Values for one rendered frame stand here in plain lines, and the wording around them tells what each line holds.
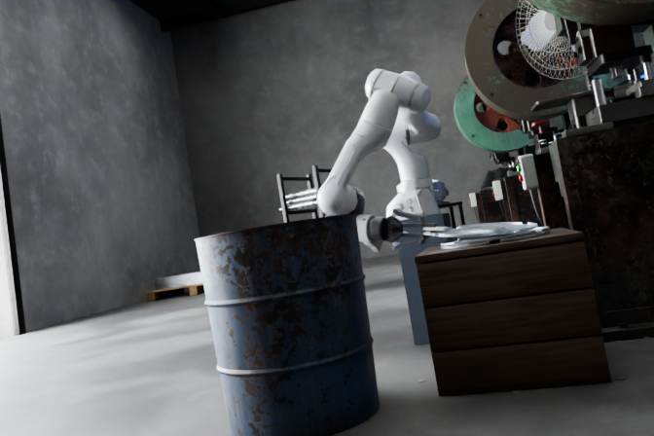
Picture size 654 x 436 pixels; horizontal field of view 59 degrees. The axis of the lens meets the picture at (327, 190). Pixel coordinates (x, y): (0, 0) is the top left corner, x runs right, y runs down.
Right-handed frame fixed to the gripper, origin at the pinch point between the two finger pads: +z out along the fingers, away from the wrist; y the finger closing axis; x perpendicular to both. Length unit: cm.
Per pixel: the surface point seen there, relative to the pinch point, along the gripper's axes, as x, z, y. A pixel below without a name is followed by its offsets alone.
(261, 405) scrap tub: -62, -16, -32
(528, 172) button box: 74, 7, 14
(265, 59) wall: 565, -534, 186
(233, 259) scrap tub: -62, -22, 0
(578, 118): 58, 29, 33
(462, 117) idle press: 335, -118, 55
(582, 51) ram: 61, 30, 56
